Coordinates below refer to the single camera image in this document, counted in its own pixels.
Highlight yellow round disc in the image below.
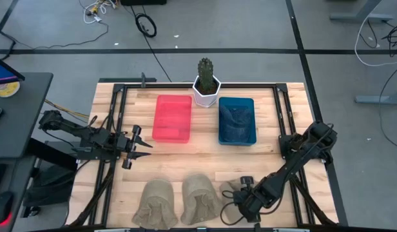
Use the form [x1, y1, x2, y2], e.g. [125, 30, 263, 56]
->
[0, 81, 21, 98]

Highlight green cactus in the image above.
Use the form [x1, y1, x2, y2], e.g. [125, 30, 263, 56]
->
[197, 57, 216, 93]

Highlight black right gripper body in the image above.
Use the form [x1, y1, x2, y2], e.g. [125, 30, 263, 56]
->
[233, 175, 267, 224]

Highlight black aluminium table frame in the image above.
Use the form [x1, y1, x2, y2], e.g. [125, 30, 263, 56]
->
[68, 82, 340, 226]

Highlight black computer mouse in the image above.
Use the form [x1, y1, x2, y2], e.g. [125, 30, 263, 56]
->
[0, 191, 14, 224]

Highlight black coiled floor cable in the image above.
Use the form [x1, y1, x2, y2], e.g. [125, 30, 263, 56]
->
[130, 5, 173, 83]

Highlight black side desk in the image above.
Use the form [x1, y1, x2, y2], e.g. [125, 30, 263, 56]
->
[0, 72, 54, 232]

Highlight white floor cable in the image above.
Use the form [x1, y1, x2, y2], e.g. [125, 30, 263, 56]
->
[354, 0, 397, 68]

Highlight black box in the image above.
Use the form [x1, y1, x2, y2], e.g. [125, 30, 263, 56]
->
[120, 0, 168, 6]

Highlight blue knit hat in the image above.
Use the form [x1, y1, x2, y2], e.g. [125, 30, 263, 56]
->
[219, 104, 253, 143]

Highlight computer monitor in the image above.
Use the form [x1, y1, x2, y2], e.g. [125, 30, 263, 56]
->
[0, 53, 26, 86]

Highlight grey desk foot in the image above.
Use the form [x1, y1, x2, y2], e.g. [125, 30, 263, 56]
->
[354, 88, 397, 104]
[329, 0, 394, 23]

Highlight black tangled floor cables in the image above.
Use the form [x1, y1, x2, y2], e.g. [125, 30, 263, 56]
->
[359, 19, 397, 58]

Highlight beige knit hat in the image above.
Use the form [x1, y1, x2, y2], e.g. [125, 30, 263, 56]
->
[218, 178, 260, 225]
[180, 173, 224, 226]
[131, 179, 179, 231]

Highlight white hexagonal plant pot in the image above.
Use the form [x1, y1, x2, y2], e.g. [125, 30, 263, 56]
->
[192, 75, 222, 108]

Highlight long black floor cable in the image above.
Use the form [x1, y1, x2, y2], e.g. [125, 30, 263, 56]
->
[378, 61, 397, 154]

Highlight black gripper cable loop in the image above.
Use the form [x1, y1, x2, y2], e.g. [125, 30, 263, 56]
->
[220, 189, 247, 226]

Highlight yellow cable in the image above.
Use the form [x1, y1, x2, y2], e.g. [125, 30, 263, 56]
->
[43, 99, 90, 119]

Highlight blue plastic bin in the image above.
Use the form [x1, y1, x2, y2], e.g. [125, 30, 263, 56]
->
[218, 96, 258, 146]

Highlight white cable bundle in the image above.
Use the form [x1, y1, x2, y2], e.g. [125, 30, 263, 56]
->
[83, 0, 117, 24]

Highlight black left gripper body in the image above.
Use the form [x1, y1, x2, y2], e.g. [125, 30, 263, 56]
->
[116, 124, 143, 170]

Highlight red plastic bin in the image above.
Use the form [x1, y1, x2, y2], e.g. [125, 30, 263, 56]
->
[151, 94, 193, 144]

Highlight thin black floor cable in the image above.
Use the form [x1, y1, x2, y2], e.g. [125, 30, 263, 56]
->
[0, 14, 110, 61]

